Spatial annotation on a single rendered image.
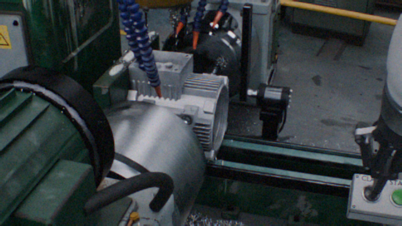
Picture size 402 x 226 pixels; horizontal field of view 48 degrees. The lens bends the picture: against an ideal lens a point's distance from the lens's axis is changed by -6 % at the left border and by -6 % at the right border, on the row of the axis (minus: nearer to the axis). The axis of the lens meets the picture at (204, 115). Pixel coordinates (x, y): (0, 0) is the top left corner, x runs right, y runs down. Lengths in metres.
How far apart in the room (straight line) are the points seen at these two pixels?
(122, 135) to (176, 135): 0.10
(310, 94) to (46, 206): 1.35
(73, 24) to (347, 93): 1.03
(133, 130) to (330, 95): 1.03
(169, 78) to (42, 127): 0.57
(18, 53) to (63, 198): 0.62
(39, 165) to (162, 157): 0.34
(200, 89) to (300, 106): 0.63
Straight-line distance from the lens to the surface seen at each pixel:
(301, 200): 1.12
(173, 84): 1.05
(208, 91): 1.04
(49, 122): 0.52
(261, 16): 1.45
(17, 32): 1.01
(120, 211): 0.64
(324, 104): 1.65
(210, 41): 1.27
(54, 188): 0.46
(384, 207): 0.86
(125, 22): 0.87
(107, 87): 0.99
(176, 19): 0.98
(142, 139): 0.79
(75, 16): 1.10
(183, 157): 0.83
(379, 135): 0.65
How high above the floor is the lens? 1.60
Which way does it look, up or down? 31 degrees down
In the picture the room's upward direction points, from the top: straight up
